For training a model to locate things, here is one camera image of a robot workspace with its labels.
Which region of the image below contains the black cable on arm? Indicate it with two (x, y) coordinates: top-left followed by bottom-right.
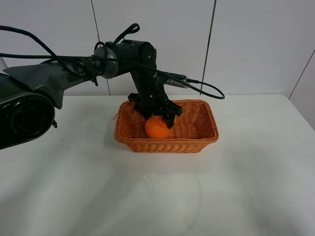
(0, 23), (225, 100)

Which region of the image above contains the orange fruit with stem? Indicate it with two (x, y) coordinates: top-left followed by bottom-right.
(145, 116), (171, 139)

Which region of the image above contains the orange wicker basket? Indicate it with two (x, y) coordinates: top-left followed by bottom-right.
(114, 99), (219, 153)

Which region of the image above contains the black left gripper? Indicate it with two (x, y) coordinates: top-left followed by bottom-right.
(128, 69), (182, 129)

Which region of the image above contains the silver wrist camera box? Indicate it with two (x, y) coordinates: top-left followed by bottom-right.
(164, 73), (188, 89)

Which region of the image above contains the dark robot left arm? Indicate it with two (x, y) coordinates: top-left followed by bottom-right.
(0, 40), (183, 149)

